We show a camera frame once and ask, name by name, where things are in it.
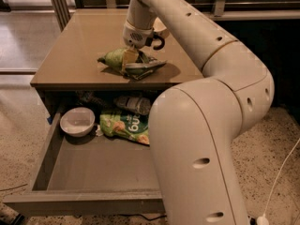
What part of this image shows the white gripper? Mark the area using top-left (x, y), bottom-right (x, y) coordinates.
top-left (122, 22), bottom-right (165, 73)

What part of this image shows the green jalapeno chip bag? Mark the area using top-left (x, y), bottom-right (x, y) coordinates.
top-left (98, 48), bottom-right (166, 81)

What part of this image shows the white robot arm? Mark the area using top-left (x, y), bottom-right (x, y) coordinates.
top-left (124, 0), bottom-right (274, 225)

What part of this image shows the grey cabinet with top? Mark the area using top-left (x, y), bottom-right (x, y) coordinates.
top-left (31, 9), bottom-right (203, 114)

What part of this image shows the green snack bag in drawer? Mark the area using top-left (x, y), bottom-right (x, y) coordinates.
top-left (99, 109), bottom-right (150, 145)

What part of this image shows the white bowl in drawer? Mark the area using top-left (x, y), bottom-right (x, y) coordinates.
top-left (60, 107), bottom-right (95, 138)

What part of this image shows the open grey top drawer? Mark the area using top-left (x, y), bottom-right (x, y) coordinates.
top-left (4, 105), bottom-right (164, 217)

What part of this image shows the white bowl on cabinet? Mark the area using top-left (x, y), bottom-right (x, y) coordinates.
top-left (153, 18), bottom-right (170, 38)

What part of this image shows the clear plastic water bottle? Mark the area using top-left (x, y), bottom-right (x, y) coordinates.
top-left (113, 96), bottom-right (151, 115)

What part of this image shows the black cable on floor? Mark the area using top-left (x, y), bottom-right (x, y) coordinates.
top-left (117, 211), bottom-right (168, 222)

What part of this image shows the white power cable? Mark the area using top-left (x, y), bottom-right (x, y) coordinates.
top-left (256, 136), bottom-right (300, 225)

